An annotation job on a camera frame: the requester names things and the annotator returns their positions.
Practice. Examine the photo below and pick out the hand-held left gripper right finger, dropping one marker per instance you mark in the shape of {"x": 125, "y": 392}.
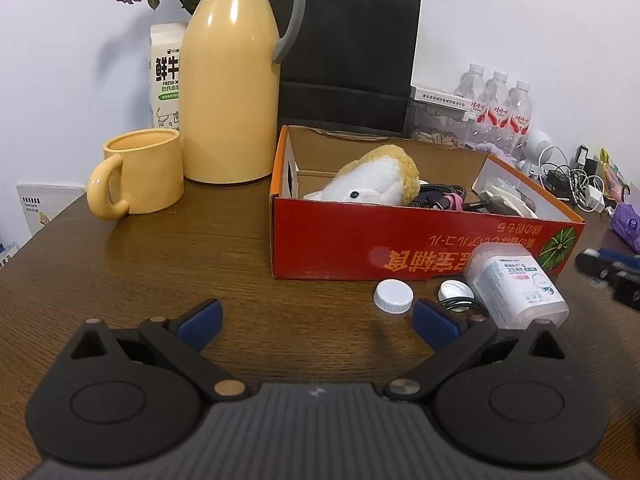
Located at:
{"x": 435, "y": 321}

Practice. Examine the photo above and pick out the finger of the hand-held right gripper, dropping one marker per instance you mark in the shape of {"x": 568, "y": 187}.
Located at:
{"x": 595, "y": 264}
{"x": 627, "y": 290}

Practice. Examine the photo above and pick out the white charger plug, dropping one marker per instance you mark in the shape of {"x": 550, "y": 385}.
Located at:
{"x": 596, "y": 199}

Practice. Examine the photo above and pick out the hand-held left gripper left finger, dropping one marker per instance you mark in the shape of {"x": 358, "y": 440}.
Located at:
{"x": 202, "y": 317}

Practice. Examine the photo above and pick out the black power adapter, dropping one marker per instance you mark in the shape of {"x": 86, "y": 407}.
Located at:
{"x": 587, "y": 159}

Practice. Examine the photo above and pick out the black paper bag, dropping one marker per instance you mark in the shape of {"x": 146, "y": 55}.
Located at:
{"x": 350, "y": 45}

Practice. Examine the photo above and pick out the clear container of nuts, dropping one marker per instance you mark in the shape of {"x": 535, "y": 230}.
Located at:
{"x": 437, "y": 127}

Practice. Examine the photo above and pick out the white milk carton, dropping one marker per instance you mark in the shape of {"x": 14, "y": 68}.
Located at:
{"x": 165, "y": 80}

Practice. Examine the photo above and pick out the yellow thermos jug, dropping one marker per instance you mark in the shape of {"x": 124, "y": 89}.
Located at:
{"x": 230, "y": 95}

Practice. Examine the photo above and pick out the colourful snack packet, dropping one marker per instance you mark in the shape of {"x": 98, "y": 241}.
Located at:
{"x": 612, "y": 172}

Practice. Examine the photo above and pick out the red cardboard box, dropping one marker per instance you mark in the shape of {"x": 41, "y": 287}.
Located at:
{"x": 350, "y": 235}

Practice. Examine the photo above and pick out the yellow white plush toy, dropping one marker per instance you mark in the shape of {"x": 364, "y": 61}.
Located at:
{"x": 370, "y": 180}

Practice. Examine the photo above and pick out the flat white box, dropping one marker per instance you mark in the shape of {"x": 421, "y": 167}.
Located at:
{"x": 442, "y": 97}

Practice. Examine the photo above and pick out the large white bottle cap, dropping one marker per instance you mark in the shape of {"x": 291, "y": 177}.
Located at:
{"x": 395, "y": 296}

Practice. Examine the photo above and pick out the yellow ceramic mug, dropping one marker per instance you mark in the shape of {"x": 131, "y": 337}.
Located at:
{"x": 145, "y": 175}

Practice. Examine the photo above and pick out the purple tissue pack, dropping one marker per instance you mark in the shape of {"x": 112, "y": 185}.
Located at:
{"x": 627, "y": 225}

